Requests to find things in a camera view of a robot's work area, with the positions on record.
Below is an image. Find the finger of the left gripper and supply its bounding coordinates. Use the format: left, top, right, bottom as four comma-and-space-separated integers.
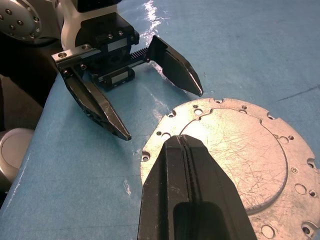
147, 34, 204, 97
59, 66, 132, 141

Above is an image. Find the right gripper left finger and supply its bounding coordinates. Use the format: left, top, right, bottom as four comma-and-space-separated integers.
137, 134, 201, 240

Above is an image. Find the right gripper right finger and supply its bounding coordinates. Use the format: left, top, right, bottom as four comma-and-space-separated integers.
183, 134, 258, 240

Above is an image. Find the silver motor cover plate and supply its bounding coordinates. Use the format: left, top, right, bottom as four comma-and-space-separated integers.
139, 97, 320, 240

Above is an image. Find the silver rounded housing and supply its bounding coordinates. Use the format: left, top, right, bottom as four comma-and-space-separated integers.
0, 127, 35, 198

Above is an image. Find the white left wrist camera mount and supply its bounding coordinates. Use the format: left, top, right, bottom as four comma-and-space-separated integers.
59, 0, 121, 51

